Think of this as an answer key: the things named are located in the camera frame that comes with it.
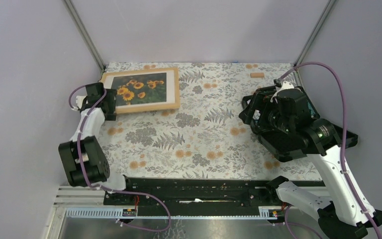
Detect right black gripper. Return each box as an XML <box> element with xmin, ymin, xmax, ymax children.
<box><xmin>238</xmin><ymin>92</ymin><xmax>293</xmax><ymax>134</ymax></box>

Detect sunflower photo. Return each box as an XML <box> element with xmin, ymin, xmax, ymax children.
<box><xmin>111</xmin><ymin>73</ymin><xmax>167</xmax><ymax>106</ymax></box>

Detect wooden picture frame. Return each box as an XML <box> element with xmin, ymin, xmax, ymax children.
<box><xmin>99</xmin><ymin>67</ymin><xmax>181</xmax><ymax>115</ymax></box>

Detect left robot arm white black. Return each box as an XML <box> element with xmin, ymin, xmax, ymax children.
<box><xmin>58</xmin><ymin>82</ymin><xmax>134</xmax><ymax>205</ymax></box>

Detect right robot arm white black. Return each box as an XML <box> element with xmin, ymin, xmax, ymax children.
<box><xmin>239</xmin><ymin>86</ymin><xmax>382</xmax><ymax>239</ymax></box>

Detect black poker chip case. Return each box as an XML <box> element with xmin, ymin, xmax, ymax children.
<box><xmin>252</xmin><ymin>97</ymin><xmax>343</xmax><ymax>162</ymax></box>

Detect small wooden block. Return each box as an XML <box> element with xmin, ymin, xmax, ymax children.
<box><xmin>250</xmin><ymin>72</ymin><xmax>265</xmax><ymax>78</ymax></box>

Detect floral tablecloth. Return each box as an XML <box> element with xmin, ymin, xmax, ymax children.
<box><xmin>98</xmin><ymin>63</ymin><xmax>321</xmax><ymax>181</ymax></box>

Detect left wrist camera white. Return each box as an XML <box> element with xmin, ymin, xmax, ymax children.
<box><xmin>72</xmin><ymin>96</ymin><xmax>86</xmax><ymax>111</ymax></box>

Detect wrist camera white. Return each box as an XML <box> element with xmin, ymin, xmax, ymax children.
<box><xmin>72</xmin><ymin>96</ymin><xmax>86</xmax><ymax>111</ymax></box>
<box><xmin>271</xmin><ymin>79</ymin><xmax>295</xmax><ymax>102</ymax></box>

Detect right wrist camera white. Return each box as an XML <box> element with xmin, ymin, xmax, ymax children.
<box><xmin>271</xmin><ymin>79</ymin><xmax>295</xmax><ymax>102</ymax></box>

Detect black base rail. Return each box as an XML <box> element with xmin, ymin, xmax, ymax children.
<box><xmin>103</xmin><ymin>178</ymin><xmax>287</xmax><ymax>216</ymax></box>

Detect grey slotted cable duct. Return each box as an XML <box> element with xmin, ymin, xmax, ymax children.
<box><xmin>65</xmin><ymin>207</ymin><xmax>278</xmax><ymax>220</ymax></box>

